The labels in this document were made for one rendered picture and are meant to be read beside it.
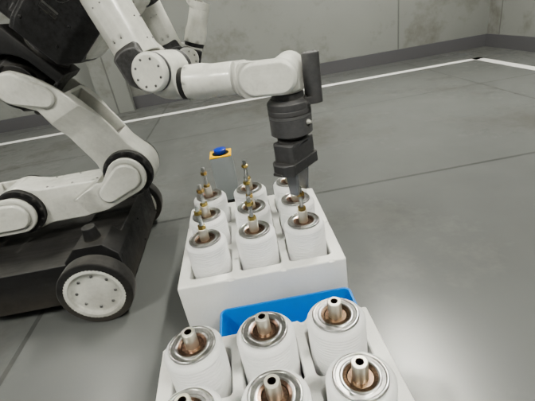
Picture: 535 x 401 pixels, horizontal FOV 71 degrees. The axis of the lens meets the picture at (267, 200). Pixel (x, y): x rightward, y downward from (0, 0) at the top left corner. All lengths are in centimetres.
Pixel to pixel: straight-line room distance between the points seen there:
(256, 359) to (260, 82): 48
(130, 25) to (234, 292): 60
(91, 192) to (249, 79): 65
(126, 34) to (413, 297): 89
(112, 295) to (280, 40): 327
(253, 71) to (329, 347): 49
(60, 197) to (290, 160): 76
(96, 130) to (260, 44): 298
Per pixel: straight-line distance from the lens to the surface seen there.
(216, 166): 122
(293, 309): 90
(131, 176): 114
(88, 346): 115
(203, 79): 79
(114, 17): 86
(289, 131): 76
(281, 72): 72
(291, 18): 402
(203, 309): 93
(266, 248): 87
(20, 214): 130
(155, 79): 80
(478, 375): 93
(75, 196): 127
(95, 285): 114
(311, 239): 87
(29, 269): 125
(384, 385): 57
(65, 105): 115
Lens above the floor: 71
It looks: 27 degrees down
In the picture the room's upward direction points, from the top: 10 degrees counter-clockwise
